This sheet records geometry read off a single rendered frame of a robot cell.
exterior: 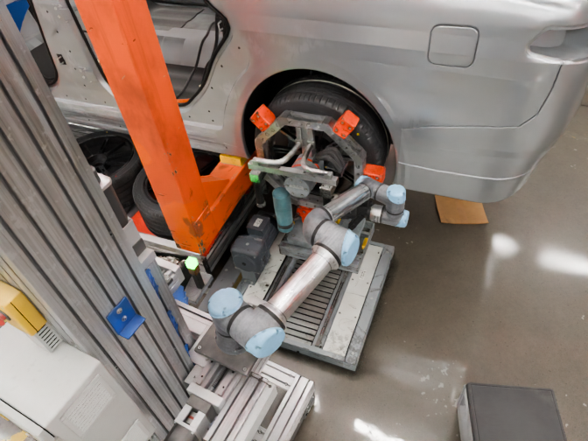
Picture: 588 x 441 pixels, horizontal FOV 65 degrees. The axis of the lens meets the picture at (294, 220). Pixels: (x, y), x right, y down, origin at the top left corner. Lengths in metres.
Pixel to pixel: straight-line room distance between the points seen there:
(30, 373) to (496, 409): 1.68
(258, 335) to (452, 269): 1.73
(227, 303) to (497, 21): 1.29
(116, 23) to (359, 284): 1.81
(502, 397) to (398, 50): 1.45
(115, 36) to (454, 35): 1.16
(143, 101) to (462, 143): 1.28
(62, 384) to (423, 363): 1.78
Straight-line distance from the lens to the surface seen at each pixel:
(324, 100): 2.10
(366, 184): 1.91
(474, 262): 3.00
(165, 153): 1.96
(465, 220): 3.22
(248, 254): 2.49
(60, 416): 1.31
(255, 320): 1.47
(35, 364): 1.40
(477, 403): 2.15
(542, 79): 1.91
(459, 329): 2.71
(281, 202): 2.28
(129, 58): 1.77
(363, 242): 2.77
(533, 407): 2.21
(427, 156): 2.12
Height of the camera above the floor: 2.27
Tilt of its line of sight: 46 degrees down
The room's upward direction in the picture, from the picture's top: 7 degrees counter-clockwise
